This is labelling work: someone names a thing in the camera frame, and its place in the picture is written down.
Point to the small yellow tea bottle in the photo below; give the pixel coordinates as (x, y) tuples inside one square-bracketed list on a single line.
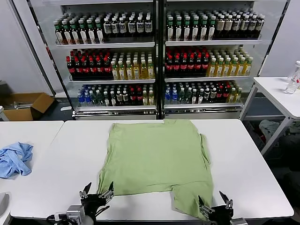
[(232, 95), (238, 95), (145, 98), (151, 98)]

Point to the small white label bottle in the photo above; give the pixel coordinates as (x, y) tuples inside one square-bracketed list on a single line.
[(201, 96), (107, 100), (194, 97), (113, 100)]

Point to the small blue drink bottle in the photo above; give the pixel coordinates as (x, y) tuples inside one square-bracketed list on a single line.
[(81, 98), (174, 97), (167, 97), (88, 98)]

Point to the open brown cardboard box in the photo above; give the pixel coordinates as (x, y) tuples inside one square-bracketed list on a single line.
[(42, 103)]

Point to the grey garment pile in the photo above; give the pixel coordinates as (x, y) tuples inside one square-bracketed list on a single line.
[(272, 130)]

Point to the green cap dark bottle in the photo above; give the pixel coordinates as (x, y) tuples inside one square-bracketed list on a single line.
[(68, 35), (178, 31), (195, 31), (91, 34), (83, 35), (212, 30), (170, 31), (204, 31), (187, 31), (59, 35), (75, 35), (99, 34)]

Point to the beverage display cabinet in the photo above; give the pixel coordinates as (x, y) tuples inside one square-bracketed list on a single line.
[(201, 114), (117, 115)]

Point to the crumpled light blue shirt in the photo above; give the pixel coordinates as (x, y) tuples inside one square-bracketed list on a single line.
[(14, 159)]

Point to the small red cap cola bottle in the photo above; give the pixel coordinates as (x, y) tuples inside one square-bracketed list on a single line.
[(139, 96), (132, 96), (220, 93), (227, 93)]

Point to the white cap beige label bottle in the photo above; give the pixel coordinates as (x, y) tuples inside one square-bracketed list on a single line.
[(244, 24), (236, 25), (252, 24), (220, 25), (259, 24), (228, 25)]

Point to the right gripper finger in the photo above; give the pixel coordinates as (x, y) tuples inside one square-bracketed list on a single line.
[(229, 204), (205, 209)]

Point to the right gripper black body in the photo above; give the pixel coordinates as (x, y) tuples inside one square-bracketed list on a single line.
[(221, 213)]

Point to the light green t-shirt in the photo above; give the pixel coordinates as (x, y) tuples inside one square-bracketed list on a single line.
[(154, 159)]

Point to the clear plastic water bottle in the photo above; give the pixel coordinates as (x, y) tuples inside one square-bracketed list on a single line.
[(291, 87)]

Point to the white cabinet shelf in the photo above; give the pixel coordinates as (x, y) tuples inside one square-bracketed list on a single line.
[(112, 81), (201, 106), (114, 108), (105, 44), (206, 79), (211, 42)]

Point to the black bulky object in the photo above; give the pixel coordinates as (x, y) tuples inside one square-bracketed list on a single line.
[(291, 152)]

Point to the small green tinted bottle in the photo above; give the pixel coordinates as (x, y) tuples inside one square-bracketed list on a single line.
[(188, 96), (100, 98), (94, 98), (182, 96)]

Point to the white side table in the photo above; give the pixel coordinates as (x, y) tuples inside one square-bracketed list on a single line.
[(272, 91)]

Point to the small dark tea bottle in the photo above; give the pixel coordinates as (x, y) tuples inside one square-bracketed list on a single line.
[(207, 95), (213, 94), (125, 97), (119, 97)]

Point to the glass cabinet door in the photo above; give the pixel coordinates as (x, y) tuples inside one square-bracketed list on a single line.
[(44, 58), (268, 35)]

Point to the small white flat object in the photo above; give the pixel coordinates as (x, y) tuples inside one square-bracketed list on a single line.
[(65, 108)]

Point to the white cap blue label bottle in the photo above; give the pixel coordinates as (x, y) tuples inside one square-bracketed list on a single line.
[(131, 27), (122, 27), (115, 28), (107, 28), (148, 25), (140, 26)]

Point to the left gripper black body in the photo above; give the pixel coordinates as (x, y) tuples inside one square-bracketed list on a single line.
[(92, 202)]

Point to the clear bottle with red label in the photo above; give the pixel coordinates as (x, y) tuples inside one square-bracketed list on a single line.
[(295, 72)]

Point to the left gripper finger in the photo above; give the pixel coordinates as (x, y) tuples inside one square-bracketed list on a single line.
[(84, 193), (108, 193)]

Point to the dark green garment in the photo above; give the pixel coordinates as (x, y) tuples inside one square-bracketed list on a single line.
[(294, 129)]

